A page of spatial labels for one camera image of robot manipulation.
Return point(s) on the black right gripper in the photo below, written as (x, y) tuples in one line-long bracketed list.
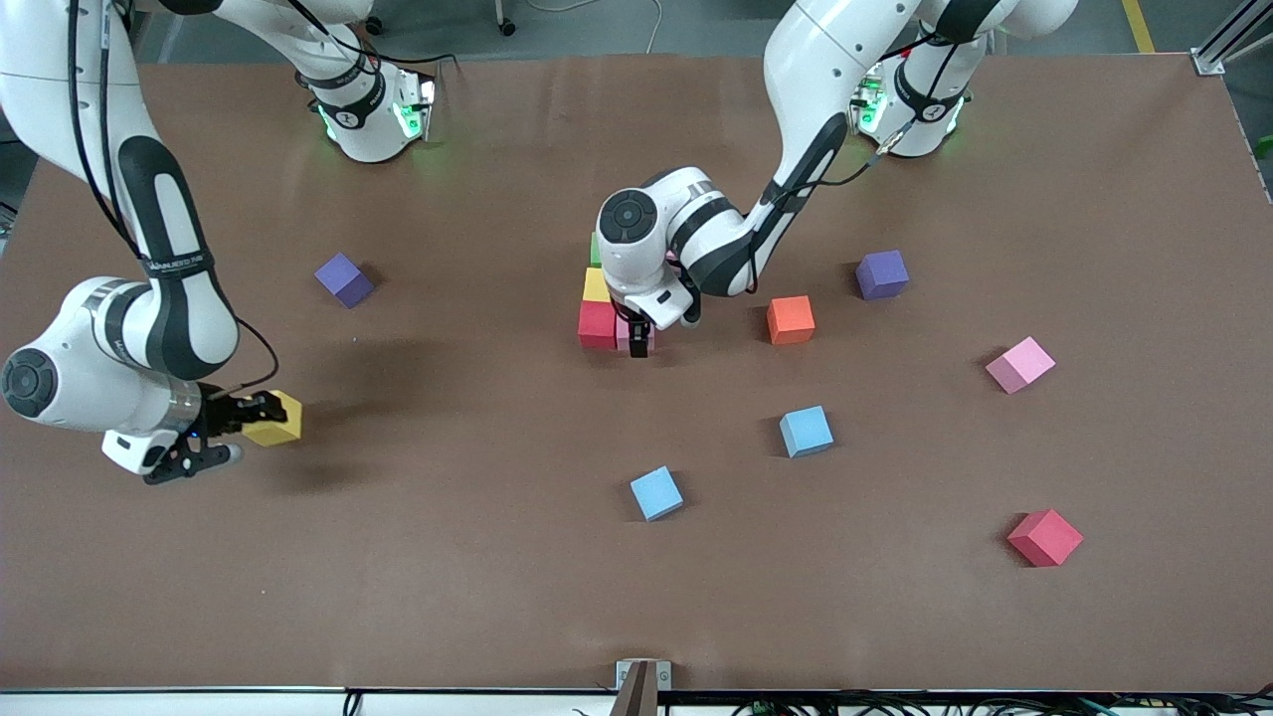
[(221, 413)]

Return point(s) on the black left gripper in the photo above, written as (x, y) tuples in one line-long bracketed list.
[(638, 335)]

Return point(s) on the pink foam cube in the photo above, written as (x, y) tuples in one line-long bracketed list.
[(1019, 365), (623, 336)]

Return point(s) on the yellow foam cube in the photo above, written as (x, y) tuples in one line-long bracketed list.
[(595, 286), (283, 423)]

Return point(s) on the red foam cube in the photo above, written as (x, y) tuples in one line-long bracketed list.
[(597, 324), (1044, 538)]

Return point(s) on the green foam cube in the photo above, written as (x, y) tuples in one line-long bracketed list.
[(596, 249)]

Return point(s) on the orange foam cube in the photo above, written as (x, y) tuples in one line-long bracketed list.
[(791, 320)]

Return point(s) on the purple foam cube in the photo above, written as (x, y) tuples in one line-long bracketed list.
[(882, 274), (344, 280)]

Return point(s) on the light blue foam cube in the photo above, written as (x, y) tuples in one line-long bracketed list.
[(806, 432), (656, 494)]

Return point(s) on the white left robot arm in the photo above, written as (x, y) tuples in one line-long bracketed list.
[(825, 60)]

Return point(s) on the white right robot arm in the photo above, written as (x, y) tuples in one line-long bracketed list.
[(99, 378)]

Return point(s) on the black chair caster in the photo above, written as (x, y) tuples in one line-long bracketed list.
[(508, 26)]

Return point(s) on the small green plastic piece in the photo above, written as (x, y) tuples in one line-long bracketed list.
[(1264, 147)]

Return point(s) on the metal table edge bracket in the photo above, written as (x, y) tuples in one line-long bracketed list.
[(642, 678)]

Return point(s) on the aluminium frame post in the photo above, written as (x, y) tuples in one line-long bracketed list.
[(1208, 62)]

